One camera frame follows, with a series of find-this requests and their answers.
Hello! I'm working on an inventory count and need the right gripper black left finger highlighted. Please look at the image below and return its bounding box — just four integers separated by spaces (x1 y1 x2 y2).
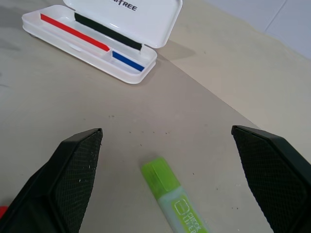
0 128 104 233

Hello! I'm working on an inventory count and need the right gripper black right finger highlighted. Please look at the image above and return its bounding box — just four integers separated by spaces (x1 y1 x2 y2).
231 125 311 233

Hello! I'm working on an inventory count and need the green highlighter pen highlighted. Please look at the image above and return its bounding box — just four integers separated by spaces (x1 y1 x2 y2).
141 157 211 233

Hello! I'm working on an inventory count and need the white box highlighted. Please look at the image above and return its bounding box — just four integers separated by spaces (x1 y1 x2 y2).
21 0 183 85

